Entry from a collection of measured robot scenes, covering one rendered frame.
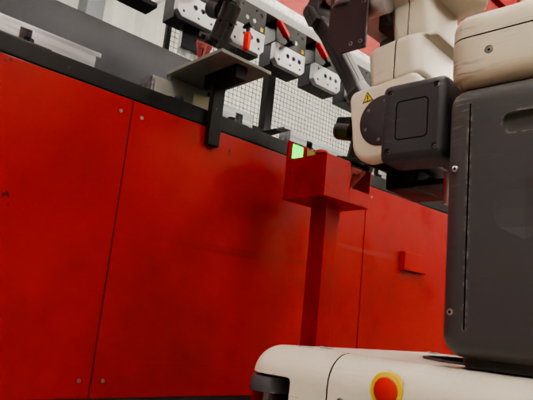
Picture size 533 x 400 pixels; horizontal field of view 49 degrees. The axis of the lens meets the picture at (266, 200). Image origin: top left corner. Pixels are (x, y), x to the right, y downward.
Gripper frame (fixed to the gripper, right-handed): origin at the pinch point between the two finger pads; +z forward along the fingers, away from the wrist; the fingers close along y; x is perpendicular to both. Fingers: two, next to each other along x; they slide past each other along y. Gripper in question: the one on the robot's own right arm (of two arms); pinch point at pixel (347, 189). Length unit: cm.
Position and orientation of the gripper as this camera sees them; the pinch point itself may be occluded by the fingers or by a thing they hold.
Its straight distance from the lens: 172.6
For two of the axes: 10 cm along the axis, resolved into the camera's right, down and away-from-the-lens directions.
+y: -6.3, -1.8, 7.5
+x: -7.3, -1.9, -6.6
